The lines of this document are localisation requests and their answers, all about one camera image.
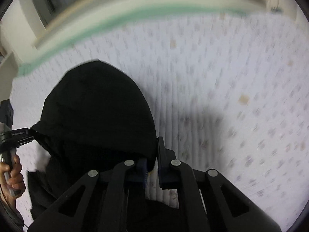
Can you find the black hooded jacket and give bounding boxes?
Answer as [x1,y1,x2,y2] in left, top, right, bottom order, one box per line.
[26,59,179,232]

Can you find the wooden window sill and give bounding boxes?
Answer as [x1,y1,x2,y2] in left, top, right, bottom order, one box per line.
[33,0,267,55]

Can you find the white floral bed quilt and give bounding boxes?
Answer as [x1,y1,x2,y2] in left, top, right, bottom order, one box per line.
[10,14,308,231]

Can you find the white bookshelf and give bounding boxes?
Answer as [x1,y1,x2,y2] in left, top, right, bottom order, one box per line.
[1,0,46,100]

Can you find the person's left hand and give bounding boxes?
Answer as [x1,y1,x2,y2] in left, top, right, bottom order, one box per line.
[1,155,26,210]

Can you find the green bed sheet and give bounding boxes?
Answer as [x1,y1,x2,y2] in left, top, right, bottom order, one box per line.
[18,6,283,78]

